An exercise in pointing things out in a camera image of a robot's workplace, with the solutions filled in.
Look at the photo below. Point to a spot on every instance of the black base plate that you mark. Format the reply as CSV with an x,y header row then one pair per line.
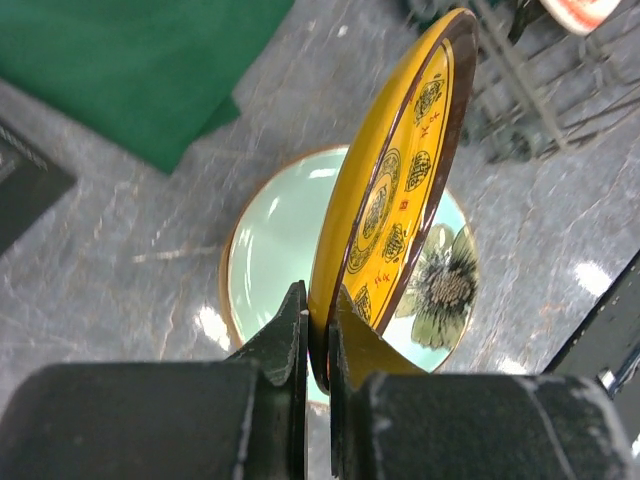
x,y
605,345

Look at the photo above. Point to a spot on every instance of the grey wire dish rack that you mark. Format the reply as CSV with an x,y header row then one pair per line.
x,y
540,90

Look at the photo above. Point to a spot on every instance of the black compartment box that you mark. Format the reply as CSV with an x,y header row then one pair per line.
x,y
31,183

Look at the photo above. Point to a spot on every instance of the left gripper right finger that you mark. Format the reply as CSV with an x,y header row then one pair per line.
x,y
391,420

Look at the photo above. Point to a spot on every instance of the green folded t-shirt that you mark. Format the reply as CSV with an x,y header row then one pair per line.
x,y
150,76

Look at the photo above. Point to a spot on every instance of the white orange patterned bowl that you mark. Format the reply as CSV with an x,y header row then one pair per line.
x,y
580,17

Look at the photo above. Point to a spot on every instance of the yellow small plate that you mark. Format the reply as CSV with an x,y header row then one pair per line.
x,y
391,181

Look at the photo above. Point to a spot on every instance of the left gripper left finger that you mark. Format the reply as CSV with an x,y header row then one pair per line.
x,y
240,418

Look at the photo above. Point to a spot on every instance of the light green flower plate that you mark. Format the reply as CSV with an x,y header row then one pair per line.
x,y
274,245

